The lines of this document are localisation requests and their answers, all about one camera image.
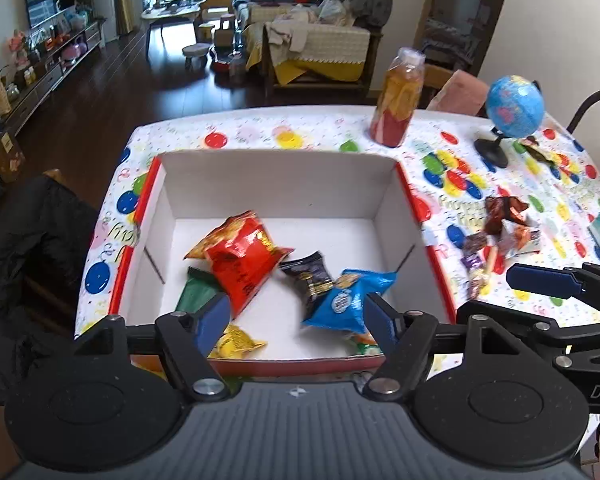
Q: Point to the black snack packet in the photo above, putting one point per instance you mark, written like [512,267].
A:
[310,277]

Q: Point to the pink cushion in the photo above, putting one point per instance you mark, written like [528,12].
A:
[460,92]

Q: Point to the bed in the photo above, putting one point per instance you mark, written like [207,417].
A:
[450,40]

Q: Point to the yellow snack packet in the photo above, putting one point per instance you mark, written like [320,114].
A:
[237,342]

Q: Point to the red cardboard box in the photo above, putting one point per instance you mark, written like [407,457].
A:
[290,195]

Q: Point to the wooden child chair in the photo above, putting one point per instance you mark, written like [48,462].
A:
[215,2]

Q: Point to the television cabinet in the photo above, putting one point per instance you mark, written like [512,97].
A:
[45,85]

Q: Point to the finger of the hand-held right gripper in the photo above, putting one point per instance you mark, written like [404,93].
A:
[540,280]
[540,332]

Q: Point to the round stool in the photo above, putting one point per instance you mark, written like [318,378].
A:
[196,51]

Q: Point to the purple candy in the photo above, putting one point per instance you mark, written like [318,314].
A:
[472,262]
[472,245]

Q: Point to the orange juice bottle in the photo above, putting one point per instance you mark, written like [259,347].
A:
[395,110]

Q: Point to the dark crumpled wrapper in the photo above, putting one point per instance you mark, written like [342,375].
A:
[537,152]

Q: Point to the brown paper bag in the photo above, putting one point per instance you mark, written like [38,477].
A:
[5,155]

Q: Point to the green orange snack packet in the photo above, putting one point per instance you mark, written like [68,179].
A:
[362,345]

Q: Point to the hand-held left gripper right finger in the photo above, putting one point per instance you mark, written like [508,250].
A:
[382,322]

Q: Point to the sofa with clothes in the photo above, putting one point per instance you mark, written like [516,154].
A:
[325,40]

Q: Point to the round coffee table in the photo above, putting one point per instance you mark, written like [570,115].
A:
[172,12]

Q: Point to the brown snack packet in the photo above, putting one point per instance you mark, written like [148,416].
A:
[500,210]

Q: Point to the black jacket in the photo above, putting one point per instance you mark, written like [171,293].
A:
[20,270]

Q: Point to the white red snack packet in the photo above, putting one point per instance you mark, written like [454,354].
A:
[520,237]

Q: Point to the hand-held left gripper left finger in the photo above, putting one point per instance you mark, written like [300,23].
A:
[212,322]

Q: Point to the blue desk globe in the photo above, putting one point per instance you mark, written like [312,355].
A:
[515,105]

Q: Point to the balloon print tablecloth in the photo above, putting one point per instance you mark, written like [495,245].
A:
[305,130]

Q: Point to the red snack bag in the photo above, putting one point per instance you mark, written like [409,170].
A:
[240,265]

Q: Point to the blue snack packet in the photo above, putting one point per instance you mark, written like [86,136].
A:
[340,302]

